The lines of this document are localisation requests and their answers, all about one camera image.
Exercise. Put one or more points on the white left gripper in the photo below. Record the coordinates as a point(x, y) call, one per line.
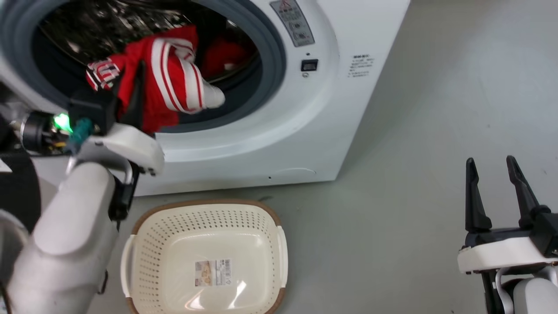
point(130, 144)

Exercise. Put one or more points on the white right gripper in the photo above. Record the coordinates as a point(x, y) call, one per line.
point(501, 255)

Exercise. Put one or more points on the red white striped garment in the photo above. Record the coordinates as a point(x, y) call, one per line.
point(170, 74)

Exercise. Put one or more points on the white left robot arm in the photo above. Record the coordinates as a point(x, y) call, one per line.
point(65, 244)

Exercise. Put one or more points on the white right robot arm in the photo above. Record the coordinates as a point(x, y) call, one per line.
point(534, 298)

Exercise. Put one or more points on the cream perforated laundry basket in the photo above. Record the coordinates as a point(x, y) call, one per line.
point(209, 240)

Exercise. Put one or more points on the white front-load washing machine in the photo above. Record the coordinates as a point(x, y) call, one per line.
point(305, 131)

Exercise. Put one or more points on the black cylinder with green light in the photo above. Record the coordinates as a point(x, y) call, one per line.
point(39, 131)

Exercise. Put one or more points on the plain red garment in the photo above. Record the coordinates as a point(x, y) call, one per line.
point(222, 54)

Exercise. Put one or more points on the grey warning label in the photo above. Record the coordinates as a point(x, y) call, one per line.
point(293, 22)

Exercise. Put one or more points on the printed label sticker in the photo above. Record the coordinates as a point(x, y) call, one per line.
point(212, 272)

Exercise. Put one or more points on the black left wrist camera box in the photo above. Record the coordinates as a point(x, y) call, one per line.
point(89, 111)

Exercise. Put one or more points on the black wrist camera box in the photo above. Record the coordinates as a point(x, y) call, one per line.
point(546, 231)
point(89, 111)

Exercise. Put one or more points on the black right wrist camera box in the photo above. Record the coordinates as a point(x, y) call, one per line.
point(546, 231)

